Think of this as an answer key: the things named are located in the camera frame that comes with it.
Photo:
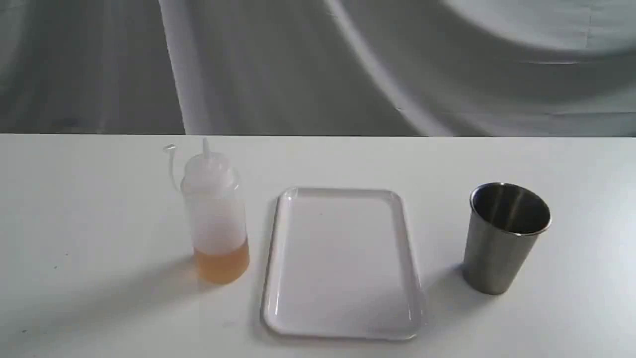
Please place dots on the translucent squeeze bottle amber liquid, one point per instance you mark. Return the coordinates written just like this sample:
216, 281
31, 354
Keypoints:
214, 207

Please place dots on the stainless steel cup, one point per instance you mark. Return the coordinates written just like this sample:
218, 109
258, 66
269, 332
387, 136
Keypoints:
505, 222

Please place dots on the white rectangular plastic tray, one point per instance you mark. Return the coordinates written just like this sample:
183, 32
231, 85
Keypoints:
341, 266

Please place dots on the grey fabric backdrop curtain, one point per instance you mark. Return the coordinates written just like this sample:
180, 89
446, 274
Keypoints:
319, 67

